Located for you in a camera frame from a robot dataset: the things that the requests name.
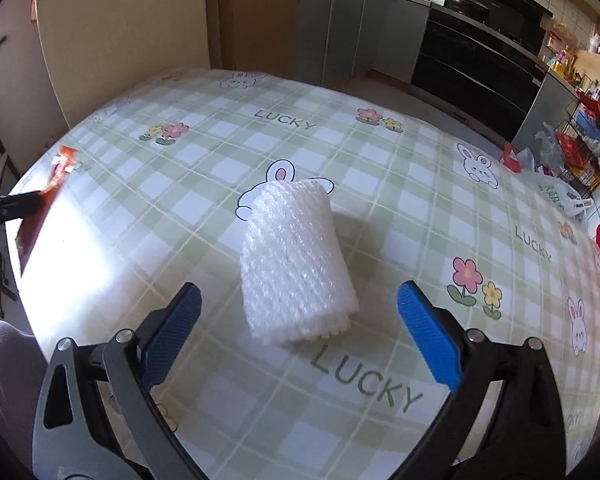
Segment wire storage rack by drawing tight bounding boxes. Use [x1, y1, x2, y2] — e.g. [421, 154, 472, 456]
[554, 84, 600, 198]

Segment white foam net roll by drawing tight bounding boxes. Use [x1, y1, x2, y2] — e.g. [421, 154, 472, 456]
[239, 179, 360, 346]

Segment grey lower cabinets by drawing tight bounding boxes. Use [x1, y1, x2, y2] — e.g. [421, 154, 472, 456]
[294, 0, 431, 87]

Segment orange sachet packet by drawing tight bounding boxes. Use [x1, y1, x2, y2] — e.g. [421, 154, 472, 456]
[16, 145, 78, 273]

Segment cream refrigerator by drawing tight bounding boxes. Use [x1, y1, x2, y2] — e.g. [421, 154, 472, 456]
[36, 0, 210, 127]

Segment black oven range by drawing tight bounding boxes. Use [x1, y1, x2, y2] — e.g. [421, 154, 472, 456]
[411, 0, 553, 142]

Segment white green shopping bag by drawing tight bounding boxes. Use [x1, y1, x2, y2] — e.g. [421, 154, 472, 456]
[519, 171, 594, 218]

